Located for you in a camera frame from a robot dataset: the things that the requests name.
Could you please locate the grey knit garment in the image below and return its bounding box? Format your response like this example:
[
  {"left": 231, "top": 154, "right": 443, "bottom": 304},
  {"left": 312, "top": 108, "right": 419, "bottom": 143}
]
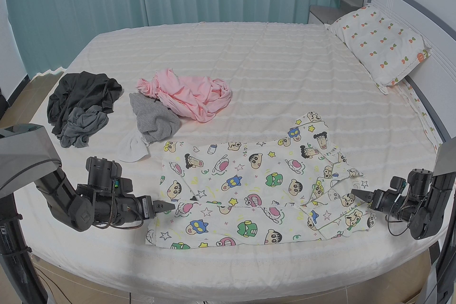
[{"left": 129, "top": 93, "right": 181, "bottom": 143}]

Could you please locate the grey bedside table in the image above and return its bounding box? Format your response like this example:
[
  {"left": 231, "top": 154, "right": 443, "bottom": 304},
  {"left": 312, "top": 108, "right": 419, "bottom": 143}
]
[{"left": 308, "top": 0, "right": 365, "bottom": 25}]

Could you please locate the pink garment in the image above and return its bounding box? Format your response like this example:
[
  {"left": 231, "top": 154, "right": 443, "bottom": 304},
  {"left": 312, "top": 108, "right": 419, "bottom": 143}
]
[{"left": 136, "top": 68, "right": 232, "bottom": 123}]

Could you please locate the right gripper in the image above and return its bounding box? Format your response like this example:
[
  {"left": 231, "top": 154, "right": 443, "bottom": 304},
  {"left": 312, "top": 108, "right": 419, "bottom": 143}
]
[{"left": 370, "top": 189, "right": 400, "bottom": 215}]

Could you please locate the dark grey garment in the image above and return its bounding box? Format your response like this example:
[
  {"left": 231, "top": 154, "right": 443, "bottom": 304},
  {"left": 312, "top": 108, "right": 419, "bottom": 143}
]
[{"left": 57, "top": 105, "right": 109, "bottom": 148}]

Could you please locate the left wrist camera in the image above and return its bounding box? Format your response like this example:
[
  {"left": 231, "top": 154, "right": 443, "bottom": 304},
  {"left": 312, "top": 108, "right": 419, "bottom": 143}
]
[{"left": 115, "top": 177, "right": 135, "bottom": 195}]

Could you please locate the white printed pillow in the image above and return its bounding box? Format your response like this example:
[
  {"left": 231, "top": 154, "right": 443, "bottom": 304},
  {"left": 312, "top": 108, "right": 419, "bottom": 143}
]
[{"left": 327, "top": 3, "right": 433, "bottom": 95}]

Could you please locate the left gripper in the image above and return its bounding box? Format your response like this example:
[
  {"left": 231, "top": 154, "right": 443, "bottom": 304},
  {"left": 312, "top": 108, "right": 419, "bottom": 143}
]
[{"left": 119, "top": 194, "right": 157, "bottom": 225}]

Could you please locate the small white garment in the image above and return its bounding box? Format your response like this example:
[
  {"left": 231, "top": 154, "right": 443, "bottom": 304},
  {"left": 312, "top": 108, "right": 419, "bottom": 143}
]
[{"left": 118, "top": 132, "right": 149, "bottom": 163}]

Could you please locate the white printed pyjama top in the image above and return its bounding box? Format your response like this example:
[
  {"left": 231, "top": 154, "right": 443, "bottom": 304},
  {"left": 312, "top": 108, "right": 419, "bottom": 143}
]
[{"left": 144, "top": 110, "right": 377, "bottom": 250}]

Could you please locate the bed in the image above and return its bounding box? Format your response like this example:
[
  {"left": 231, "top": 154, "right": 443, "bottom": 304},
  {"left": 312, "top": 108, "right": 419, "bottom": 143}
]
[{"left": 21, "top": 0, "right": 456, "bottom": 296}]

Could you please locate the black garment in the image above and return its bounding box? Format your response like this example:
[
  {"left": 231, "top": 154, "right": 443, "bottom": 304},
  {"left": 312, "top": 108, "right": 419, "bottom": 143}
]
[{"left": 47, "top": 71, "right": 123, "bottom": 136}]

